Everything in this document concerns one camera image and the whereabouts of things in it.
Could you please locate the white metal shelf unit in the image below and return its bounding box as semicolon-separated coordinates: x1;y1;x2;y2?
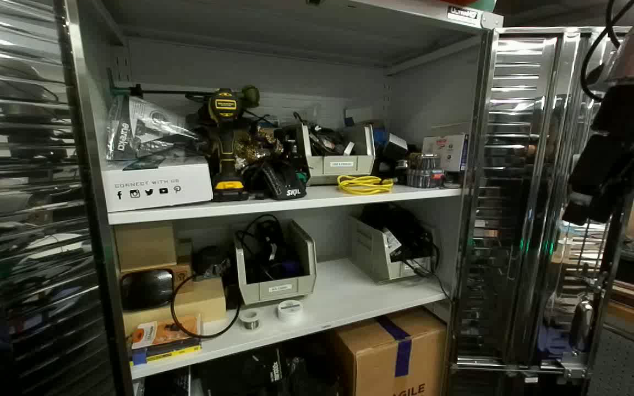
55;0;505;384

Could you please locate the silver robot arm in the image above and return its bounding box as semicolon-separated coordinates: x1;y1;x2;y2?
564;0;634;224

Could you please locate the yellow black cordless drill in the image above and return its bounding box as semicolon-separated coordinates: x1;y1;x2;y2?
196;85;284;200

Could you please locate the orange yellow book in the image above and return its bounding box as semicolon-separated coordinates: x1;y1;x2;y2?
127;316;201;365

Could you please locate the brown cardboard box blue tape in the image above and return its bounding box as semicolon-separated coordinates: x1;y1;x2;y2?
326;308;447;396

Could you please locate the white cardboard box with icons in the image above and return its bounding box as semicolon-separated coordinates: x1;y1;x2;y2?
104;160;213;213

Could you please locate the tan cardboard box middle shelf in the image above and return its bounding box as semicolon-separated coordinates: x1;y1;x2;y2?
123;276;227;331

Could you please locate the grey tool bin top shelf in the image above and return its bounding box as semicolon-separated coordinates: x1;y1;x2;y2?
300;123;377;185

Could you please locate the yellow cable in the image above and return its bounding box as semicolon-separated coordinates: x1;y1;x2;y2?
335;172;399;196

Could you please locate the clear plastic bag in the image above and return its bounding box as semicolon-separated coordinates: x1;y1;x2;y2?
104;97;199;168

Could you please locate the grey bin middle shelf left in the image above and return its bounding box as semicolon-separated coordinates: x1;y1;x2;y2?
234;216;318;306

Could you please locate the black round device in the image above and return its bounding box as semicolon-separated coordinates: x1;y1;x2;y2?
122;268;175;309

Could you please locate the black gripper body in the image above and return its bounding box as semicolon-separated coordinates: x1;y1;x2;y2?
564;85;634;224

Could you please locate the small grey tape roll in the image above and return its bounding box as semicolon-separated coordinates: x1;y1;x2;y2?
239;308;261;330

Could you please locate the clear screw box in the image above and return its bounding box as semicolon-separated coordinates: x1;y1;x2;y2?
407;154;444;188

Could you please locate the grey bin middle shelf right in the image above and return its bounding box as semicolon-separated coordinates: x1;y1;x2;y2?
350;218;436;283

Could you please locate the white tape roll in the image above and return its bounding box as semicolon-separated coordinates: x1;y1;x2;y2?
276;298;305;320

